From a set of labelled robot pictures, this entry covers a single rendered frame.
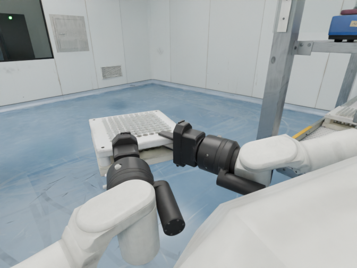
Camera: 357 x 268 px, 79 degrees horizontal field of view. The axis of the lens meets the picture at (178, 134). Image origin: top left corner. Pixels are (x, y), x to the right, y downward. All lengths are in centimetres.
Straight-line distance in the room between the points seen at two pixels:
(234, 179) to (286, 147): 12
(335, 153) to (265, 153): 13
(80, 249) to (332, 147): 46
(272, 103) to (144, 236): 67
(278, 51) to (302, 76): 368
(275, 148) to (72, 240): 37
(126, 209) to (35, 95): 498
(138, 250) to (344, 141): 42
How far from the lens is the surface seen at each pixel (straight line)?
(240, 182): 47
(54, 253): 32
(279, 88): 85
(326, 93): 449
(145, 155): 59
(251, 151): 46
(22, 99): 519
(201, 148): 49
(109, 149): 54
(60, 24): 532
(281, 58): 84
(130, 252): 37
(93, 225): 30
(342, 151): 52
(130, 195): 32
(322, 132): 136
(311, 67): 448
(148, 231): 34
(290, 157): 46
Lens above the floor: 126
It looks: 24 degrees down
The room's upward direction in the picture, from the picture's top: straight up
